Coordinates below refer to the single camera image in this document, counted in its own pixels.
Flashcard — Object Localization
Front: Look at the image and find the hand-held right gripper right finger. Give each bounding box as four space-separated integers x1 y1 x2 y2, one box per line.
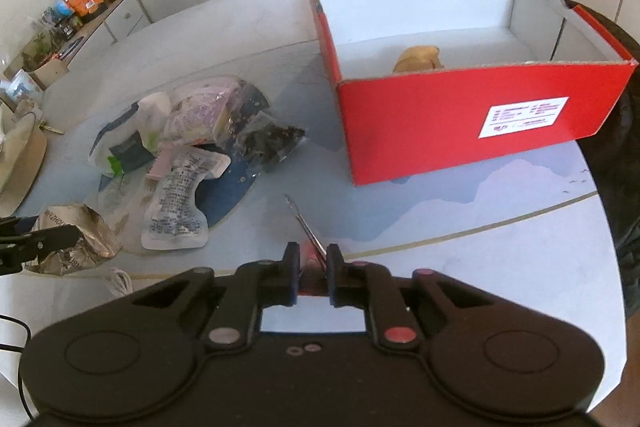
326 244 496 352

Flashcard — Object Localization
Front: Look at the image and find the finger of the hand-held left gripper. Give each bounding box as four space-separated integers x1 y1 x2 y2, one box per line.
0 216 82 277

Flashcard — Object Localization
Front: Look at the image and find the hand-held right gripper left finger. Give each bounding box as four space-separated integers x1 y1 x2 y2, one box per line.
131 243 303 352

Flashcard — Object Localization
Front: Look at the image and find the red handled metal tool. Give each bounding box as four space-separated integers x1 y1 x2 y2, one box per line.
283 194 329 296

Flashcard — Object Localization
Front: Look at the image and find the silver snack bag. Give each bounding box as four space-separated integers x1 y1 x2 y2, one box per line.
24 203 124 278

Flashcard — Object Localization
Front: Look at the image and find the white printed food packet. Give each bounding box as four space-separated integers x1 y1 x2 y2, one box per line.
140 146 231 251

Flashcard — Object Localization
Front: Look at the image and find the clear bag of dark seaweed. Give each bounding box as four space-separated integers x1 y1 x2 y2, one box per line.
232 111 307 174

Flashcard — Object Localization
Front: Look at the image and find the white cardboard box red rim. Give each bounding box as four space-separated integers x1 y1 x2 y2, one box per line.
304 0 640 186

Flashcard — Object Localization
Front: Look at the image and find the white patterned desktop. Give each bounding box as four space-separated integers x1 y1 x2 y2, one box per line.
0 0 629 389

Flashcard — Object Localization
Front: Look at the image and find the beige straw hat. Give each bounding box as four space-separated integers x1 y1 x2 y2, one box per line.
0 111 49 217

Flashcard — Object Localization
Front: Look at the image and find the dark green packet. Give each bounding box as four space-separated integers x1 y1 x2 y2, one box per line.
107 134 157 174

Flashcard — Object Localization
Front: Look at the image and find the small open cardboard box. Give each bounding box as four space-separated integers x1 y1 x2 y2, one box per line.
24 56 70 90

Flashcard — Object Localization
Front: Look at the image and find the clear bag with pink print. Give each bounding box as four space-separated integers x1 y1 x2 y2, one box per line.
164 78 251 146

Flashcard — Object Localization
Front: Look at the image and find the white sideboard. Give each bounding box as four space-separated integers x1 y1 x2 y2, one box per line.
62 0 152 68

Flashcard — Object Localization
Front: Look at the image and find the yellow crumpled packet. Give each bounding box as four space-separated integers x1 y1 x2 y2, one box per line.
392 45 446 74

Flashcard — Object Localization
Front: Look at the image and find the black round seat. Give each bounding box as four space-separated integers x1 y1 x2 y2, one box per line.
564 0 640 325

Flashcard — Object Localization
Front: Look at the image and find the white cable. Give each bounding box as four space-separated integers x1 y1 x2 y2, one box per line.
106 267 135 297

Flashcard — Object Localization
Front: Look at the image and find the black cable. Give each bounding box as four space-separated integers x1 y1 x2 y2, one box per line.
0 314 38 419

